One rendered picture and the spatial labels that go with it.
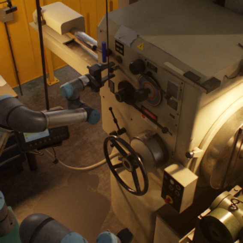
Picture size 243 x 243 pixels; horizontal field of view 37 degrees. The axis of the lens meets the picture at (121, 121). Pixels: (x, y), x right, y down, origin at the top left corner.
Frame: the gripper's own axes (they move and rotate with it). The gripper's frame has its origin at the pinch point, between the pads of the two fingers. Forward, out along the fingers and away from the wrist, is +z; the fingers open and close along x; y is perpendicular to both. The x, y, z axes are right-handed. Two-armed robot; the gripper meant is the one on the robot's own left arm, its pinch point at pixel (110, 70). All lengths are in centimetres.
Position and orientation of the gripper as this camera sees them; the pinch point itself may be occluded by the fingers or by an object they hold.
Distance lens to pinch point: 204.4
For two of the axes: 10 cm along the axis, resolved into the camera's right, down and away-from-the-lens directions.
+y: -6.3, -5.2, 5.7
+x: 0.0, 7.3, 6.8
